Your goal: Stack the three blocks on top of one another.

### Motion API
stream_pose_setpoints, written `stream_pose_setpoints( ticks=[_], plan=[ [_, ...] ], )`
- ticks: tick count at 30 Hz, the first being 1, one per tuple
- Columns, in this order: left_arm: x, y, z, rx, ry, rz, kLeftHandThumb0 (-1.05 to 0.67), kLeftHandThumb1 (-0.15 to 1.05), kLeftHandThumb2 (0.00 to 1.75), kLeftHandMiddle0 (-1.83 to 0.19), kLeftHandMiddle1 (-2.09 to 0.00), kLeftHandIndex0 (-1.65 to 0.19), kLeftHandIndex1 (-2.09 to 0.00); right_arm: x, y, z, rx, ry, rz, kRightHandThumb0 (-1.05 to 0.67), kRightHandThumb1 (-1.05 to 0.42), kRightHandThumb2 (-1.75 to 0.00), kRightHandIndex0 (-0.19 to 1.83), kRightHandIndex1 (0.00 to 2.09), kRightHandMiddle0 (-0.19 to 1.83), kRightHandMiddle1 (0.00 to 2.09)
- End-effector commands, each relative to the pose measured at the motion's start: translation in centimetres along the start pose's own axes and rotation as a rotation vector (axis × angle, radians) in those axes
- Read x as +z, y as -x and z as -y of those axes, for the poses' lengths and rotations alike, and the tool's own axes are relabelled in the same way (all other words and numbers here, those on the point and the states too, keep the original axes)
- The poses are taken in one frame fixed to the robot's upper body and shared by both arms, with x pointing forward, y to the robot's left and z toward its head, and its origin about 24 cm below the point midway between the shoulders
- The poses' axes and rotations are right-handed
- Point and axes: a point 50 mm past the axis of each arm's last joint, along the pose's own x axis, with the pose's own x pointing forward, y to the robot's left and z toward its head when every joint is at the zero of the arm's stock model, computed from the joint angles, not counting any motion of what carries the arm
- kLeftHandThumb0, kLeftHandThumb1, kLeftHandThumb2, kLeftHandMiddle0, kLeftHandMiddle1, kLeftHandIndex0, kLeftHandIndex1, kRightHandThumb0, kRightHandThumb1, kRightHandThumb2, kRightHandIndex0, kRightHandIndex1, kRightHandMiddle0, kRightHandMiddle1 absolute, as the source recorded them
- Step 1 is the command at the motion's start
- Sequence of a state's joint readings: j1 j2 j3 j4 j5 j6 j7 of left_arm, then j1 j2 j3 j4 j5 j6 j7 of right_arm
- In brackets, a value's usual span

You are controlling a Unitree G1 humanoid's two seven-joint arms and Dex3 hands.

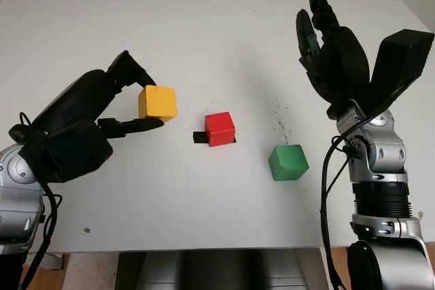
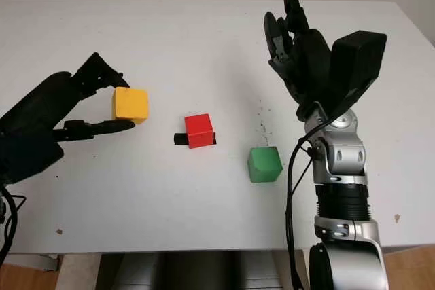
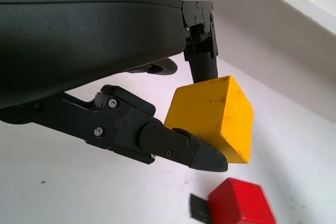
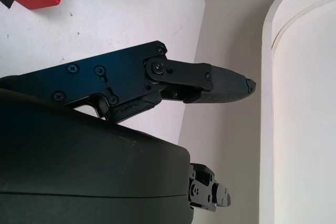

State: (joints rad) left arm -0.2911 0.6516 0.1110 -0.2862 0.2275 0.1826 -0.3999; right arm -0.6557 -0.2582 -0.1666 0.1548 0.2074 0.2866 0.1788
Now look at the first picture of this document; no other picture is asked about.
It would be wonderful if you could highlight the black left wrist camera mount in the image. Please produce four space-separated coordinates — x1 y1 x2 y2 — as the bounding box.
20 123 114 183

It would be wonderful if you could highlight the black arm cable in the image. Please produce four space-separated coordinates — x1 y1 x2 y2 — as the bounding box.
8 111 64 290
321 113 366 290

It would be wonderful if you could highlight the red wooden block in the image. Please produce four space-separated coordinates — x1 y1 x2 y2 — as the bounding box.
205 111 237 148

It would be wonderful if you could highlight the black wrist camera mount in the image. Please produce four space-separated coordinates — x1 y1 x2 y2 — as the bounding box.
366 29 435 116
20 123 114 183

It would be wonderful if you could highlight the green wooden block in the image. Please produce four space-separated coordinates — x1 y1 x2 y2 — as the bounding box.
268 145 310 182

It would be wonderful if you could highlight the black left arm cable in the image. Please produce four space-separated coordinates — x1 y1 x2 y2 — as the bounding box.
8 111 64 290

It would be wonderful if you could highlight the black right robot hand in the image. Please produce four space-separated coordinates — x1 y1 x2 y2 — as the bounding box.
295 0 371 120

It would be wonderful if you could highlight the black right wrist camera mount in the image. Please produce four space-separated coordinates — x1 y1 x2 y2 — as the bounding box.
366 29 435 116

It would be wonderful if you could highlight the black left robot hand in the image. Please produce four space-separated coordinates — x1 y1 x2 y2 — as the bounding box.
32 50 167 139

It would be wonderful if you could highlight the yellow wooden block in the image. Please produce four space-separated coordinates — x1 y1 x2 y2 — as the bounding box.
137 85 178 123

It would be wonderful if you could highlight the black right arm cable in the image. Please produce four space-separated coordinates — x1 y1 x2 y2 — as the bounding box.
321 113 366 290

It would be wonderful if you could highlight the dark grey robot torso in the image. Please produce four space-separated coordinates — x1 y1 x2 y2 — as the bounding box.
117 250 307 290

